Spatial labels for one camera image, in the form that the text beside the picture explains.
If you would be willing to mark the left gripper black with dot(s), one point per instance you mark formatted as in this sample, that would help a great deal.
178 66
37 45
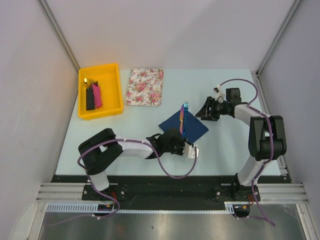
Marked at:
181 140

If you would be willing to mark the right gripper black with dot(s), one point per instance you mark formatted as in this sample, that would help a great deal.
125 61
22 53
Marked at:
205 113

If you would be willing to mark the dark blue paper napkin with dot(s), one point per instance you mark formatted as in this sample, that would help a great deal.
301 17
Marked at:
194 129

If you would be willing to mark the blue metal fork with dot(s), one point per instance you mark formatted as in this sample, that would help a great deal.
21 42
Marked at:
185 110

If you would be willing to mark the iridescent metal knife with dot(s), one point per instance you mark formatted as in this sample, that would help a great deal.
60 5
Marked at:
181 119

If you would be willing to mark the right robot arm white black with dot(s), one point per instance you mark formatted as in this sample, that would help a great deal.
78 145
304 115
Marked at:
266 139

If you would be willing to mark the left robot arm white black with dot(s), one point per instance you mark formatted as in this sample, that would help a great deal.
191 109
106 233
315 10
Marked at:
100 151

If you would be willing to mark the floral pattern tray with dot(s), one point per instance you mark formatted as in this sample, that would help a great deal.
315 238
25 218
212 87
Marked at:
145 87

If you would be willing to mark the yellow plastic bin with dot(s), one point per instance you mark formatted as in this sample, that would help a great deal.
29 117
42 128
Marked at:
107 77

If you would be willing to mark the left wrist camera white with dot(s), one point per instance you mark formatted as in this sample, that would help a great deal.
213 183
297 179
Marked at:
190 150

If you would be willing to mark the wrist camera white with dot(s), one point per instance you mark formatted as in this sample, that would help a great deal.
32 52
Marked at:
190 150
218 92

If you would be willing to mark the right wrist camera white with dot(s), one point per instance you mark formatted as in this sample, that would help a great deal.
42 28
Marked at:
218 92

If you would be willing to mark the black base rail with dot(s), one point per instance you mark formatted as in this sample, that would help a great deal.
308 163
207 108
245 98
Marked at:
161 193

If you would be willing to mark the aluminium frame rail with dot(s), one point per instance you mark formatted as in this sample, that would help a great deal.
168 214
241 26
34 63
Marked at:
270 193

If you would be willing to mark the white slotted cable duct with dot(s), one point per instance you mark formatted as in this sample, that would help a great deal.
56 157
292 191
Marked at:
95 208

